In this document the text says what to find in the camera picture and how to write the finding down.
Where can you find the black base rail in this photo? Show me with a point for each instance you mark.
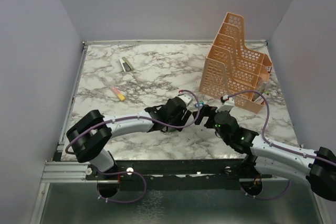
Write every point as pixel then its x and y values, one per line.
pixel 161 174

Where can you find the blue green key tags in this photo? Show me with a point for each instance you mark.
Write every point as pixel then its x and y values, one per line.
pixel 199 104

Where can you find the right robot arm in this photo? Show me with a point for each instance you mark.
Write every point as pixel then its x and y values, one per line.
pixel 315 168

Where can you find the peach plastic file organizer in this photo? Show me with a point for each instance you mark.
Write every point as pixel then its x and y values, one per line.
pixel 230 66

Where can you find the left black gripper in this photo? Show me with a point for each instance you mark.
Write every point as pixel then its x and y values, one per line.
pixel 182 118

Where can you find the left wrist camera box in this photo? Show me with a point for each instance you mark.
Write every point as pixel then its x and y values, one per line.
pixel 186 97

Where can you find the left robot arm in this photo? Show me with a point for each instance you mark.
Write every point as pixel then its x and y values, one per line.
pixel 94 130

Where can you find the grey white stapler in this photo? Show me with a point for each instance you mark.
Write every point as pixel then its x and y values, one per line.
pixel 126 65

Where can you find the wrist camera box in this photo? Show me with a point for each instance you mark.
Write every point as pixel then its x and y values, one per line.
pixel 227 104
pixel 186 97

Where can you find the items in organizer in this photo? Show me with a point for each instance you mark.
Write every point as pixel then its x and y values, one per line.
pixel 262 88

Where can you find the pink yellow highlighter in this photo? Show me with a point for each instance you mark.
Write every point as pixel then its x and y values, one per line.
pixel 116 91

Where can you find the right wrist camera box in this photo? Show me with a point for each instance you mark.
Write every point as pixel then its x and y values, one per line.
pixel 227 104

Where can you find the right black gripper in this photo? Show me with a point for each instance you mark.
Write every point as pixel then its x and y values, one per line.
pixel 209 110

